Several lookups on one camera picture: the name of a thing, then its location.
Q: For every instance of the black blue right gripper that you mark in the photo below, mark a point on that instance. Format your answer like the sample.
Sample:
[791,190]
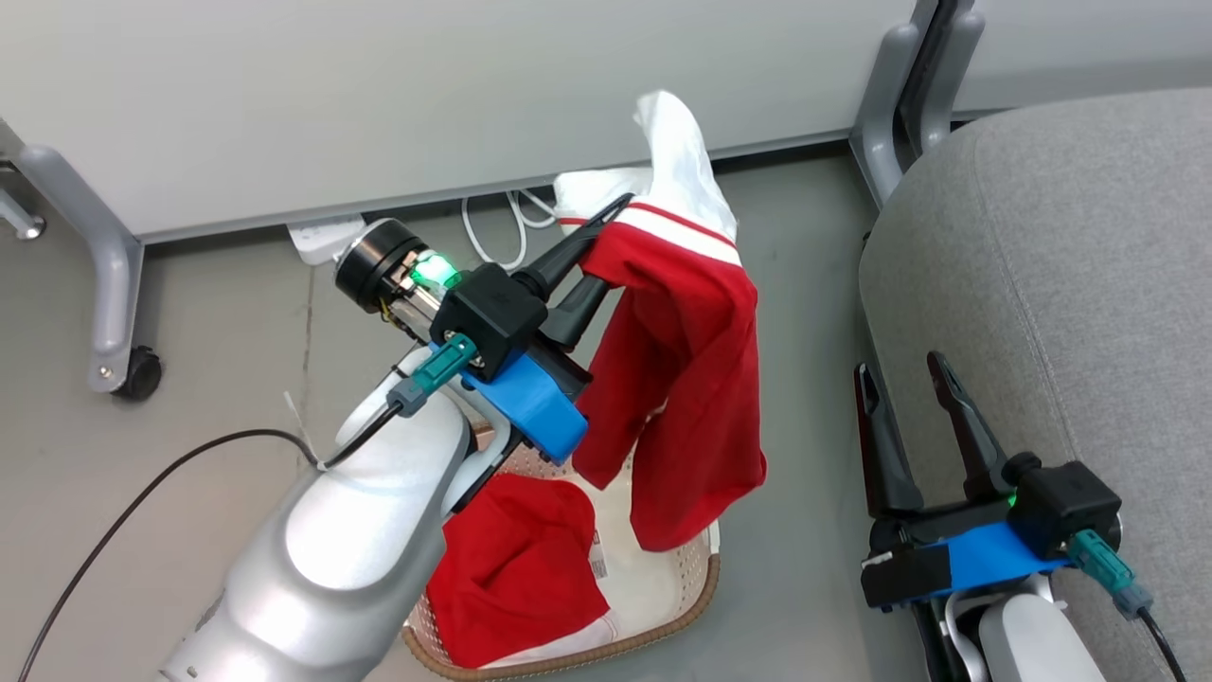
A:
[918,559]

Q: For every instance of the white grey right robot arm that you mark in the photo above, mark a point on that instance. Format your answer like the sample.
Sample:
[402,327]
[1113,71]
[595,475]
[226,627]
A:
[1032,635]

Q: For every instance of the white power strip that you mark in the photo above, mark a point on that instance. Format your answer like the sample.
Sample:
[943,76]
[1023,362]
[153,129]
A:
[322,239]

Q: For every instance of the wicker laundry basket white liner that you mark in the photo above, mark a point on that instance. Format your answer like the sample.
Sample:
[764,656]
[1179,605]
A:
[653,587]

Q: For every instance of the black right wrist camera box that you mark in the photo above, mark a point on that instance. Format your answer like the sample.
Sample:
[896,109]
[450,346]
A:
[1070,502]

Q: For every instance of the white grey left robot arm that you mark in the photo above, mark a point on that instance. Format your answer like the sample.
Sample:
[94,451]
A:
[360,530]

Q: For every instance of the grey metal partition post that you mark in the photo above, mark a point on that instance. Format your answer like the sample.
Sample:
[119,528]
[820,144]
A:
[881,95]

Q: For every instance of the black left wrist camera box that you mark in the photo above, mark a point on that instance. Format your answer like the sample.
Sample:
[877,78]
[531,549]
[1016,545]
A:
[492,313]

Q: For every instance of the plain red garment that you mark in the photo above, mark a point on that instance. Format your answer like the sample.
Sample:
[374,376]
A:
[511,568]

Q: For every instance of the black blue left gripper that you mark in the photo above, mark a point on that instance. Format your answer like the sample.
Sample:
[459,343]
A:
[535,403]

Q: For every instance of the grey table leg with caster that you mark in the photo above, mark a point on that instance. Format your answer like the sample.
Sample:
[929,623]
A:
[109,275]

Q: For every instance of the black caster wheel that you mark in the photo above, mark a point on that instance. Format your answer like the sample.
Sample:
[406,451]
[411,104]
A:
[140,372]

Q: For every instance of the red garment with white sleeves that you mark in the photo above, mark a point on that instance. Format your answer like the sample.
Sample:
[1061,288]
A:
[691,360]

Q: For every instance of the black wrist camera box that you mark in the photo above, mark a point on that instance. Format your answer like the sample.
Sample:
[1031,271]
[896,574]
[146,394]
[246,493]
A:
[492,313]
[1070,502]

